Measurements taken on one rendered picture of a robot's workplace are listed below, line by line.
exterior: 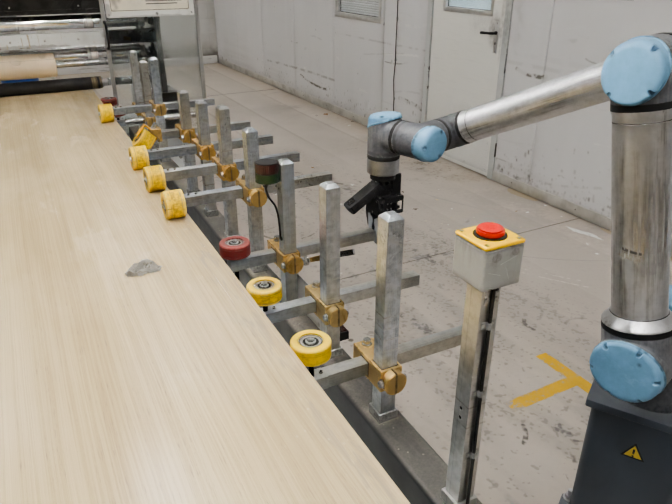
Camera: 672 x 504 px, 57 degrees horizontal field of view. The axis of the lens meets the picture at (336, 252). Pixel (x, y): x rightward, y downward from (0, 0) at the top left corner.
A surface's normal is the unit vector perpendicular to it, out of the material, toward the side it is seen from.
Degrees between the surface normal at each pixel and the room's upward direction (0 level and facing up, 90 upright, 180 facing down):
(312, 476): 0
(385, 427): 0
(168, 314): 0
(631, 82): 83
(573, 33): 90
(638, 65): 83
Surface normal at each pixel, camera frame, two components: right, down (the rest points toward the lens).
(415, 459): 0.00, -0.90
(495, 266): 0.45, 0.39
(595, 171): -0.88, 0.21
